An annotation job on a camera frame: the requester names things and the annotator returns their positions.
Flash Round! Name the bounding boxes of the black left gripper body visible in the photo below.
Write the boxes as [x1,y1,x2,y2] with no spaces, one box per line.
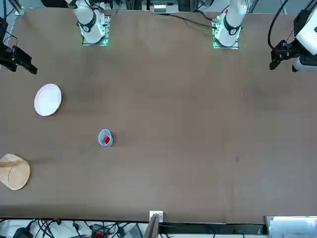
[282,41,302,60]

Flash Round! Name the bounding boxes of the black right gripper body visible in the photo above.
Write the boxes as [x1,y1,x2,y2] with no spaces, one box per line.
[0,46,19,72]

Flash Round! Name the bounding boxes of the blue plastic cup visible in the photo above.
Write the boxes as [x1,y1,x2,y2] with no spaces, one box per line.
[98,128,114,147]

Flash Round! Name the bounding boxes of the pale pink plate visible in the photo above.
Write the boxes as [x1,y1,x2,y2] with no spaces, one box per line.
[34,83,62,117]

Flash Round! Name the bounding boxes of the white power strip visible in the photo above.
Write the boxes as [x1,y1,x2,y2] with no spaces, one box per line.
[153,1,174,14]

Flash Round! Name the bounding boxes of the white flat box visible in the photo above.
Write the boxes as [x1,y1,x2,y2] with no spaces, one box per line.
[264,215,317,238]

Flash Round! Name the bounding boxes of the black power adapter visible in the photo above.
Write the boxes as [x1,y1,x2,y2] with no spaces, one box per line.
[12,227,34,238]

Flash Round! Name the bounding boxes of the red and black connector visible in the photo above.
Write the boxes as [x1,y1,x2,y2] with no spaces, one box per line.
[91,224,105,238]

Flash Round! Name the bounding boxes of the dark grey power brick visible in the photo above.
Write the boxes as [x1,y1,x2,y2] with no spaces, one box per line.
[126,224,143,238]

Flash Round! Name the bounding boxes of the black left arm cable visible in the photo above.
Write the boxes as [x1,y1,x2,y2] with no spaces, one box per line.
[267,0,298,50]

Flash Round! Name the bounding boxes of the long black table cable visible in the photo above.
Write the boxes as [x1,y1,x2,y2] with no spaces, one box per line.
[153,10,219,29]

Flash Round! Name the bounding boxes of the white bracket box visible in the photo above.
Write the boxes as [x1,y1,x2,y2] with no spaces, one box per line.
[149,210,164,223]

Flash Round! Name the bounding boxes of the aluminium post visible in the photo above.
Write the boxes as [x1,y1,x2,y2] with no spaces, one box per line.
[145,213,159,238]

